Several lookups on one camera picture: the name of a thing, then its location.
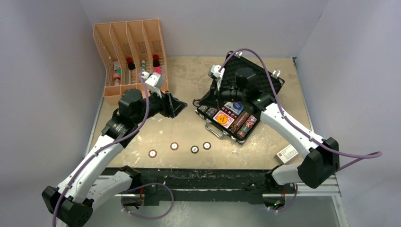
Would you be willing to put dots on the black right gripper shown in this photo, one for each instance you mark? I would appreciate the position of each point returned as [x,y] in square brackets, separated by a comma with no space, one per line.
[213,97]

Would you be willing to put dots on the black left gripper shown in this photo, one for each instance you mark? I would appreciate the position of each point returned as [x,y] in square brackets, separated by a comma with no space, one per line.
[173,105]

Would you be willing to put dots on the orange dealer button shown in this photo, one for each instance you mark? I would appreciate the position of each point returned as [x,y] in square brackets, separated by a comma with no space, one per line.
[222,119]

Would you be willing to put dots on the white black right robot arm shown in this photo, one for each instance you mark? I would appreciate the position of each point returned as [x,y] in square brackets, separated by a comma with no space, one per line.
[321,158]

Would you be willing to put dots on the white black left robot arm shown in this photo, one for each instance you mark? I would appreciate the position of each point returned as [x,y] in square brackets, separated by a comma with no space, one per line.
[75,198]

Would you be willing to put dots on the blue playing card deck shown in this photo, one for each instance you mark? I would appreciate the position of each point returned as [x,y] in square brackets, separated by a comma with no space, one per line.
[235,107]

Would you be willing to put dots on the black aluminium poker case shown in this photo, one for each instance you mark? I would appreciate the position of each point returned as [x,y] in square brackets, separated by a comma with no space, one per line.
[245,123]

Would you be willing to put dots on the red white poker chip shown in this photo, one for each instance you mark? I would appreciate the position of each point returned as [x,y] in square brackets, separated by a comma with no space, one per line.
[152,153]
[174,146]

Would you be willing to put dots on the red black marker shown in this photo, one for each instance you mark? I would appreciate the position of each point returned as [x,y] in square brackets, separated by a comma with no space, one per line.
[130,63]
[156,62]

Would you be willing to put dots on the peach plastic desk organizer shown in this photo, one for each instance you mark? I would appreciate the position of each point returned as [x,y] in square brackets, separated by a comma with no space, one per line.
[140,40]

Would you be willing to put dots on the white playing card box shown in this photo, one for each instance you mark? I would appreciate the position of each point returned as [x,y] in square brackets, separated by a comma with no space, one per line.
[286,154]

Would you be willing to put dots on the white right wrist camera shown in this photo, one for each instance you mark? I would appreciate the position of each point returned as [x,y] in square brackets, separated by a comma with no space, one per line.
[216,72]

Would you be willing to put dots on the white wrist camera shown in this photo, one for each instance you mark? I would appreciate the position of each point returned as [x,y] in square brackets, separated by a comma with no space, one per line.
[154,81]
[216,72]

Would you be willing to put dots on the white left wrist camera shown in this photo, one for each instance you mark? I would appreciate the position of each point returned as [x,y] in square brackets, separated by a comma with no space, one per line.
[154,81]

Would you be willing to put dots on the black metal base rail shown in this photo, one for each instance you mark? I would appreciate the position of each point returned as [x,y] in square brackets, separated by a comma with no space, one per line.
[214,185]

